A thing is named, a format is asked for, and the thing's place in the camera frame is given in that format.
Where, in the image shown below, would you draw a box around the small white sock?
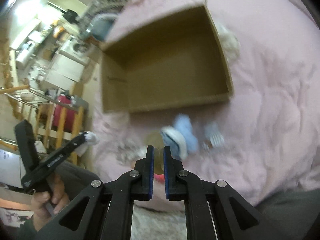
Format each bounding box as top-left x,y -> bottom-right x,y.
75,131 -> 99,157

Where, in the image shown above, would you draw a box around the beige lace-trimmed scrunchie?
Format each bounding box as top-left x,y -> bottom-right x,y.
117,138 -> 147,165

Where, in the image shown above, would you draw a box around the light blue fluffy sock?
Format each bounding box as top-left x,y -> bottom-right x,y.
160,114 -> 199,160

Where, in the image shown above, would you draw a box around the clear plastic item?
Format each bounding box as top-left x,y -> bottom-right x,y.
203,122 -> 225,152

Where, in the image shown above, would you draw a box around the pink round soft toy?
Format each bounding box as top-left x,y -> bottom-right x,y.
153,173 -> 165,184

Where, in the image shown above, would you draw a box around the person's left hand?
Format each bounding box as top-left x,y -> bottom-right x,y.
31,174 -> 70,231

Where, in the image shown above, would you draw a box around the wooden shelf rack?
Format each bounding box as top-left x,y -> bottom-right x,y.
32,102 -> 85,165

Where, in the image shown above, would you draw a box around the red suitcase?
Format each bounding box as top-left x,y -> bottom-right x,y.
51,94 -> 77,133

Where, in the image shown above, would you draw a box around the white kitchen cabinets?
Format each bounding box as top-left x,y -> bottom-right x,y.
40,54 -> 85,90

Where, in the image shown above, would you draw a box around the white washing machine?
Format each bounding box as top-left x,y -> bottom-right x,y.
59,36 -> 91,65

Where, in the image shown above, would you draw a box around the pink bed blanket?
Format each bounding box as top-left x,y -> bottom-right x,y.
109,0 -> 319,205

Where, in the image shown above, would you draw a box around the blue grey cushion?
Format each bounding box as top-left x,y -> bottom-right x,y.
88,14 -> 118,41

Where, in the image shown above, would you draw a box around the brown cardboard box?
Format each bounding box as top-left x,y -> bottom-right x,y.
101,4 -> 233,113

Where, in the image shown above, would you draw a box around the patterned knit blanket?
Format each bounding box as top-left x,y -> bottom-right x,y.
78,0 -> 130,32

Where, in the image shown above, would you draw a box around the white fluffy cloth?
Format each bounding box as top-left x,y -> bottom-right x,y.
215,22 -> 240,64

